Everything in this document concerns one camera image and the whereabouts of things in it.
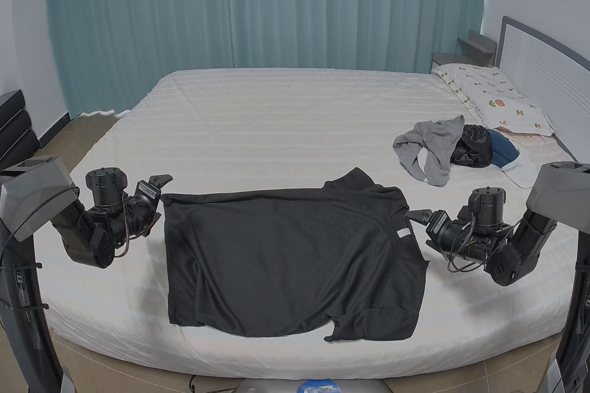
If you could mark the white printed pillow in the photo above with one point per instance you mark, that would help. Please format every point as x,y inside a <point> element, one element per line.
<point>493,94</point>

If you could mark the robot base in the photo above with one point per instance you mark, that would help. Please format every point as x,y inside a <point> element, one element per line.
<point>276,386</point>

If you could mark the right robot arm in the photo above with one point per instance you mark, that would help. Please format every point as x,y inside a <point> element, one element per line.
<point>553,188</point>

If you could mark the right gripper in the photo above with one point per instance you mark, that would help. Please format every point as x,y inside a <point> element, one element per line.
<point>445,234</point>

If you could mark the pile of clothes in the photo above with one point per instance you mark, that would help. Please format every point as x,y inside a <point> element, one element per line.
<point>428,147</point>

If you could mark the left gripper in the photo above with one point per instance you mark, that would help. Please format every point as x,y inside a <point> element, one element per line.
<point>143,209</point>

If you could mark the black T-shirt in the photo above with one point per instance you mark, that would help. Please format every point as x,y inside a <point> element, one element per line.
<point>285,253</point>

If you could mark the bed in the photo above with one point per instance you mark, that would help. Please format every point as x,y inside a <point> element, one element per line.
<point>276,119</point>

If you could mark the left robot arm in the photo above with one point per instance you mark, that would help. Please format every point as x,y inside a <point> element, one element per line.
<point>32,197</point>

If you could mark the grey bedside table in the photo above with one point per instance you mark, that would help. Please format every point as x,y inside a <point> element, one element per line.
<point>477,42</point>

